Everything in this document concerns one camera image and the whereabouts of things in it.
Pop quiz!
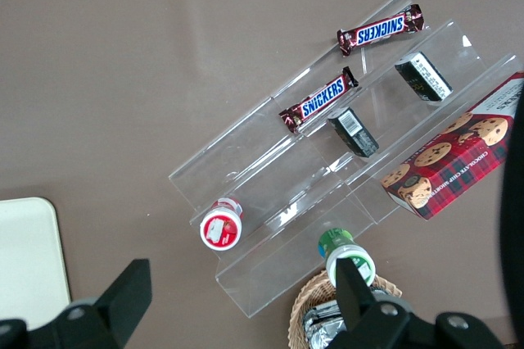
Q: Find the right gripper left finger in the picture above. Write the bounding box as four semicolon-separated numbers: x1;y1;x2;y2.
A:
0;258;153;349

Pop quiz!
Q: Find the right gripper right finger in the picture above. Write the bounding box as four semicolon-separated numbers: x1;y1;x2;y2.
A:
325;258;507;349

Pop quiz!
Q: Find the light tan wicker basket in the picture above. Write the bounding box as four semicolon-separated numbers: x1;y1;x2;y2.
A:
289;270;404;349

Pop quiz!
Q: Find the cream plastic tray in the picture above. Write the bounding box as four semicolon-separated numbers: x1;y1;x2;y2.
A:
0;197;72;320

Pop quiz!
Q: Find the silver foil packet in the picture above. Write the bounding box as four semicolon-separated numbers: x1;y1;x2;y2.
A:
302;298;349;349

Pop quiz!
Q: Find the green lidded cup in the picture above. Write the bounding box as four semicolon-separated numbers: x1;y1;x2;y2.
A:
318;228;377;288

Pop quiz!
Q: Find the red lidded cup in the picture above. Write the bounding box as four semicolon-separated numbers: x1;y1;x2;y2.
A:
199;196;246;251

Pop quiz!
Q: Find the clear acrylic step display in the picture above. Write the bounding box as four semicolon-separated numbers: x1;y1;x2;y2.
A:
167;0;524;320

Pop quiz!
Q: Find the red tartan cookie box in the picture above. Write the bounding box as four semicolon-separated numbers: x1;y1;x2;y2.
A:
379;72;524;221

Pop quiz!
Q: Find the small black carton box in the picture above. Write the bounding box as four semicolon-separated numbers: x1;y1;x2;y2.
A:
327;107;380;159
394;52;454;102

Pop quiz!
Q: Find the Snickers chocolate bar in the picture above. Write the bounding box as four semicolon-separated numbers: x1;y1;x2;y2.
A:
278;66;360;134
337;3;425;58

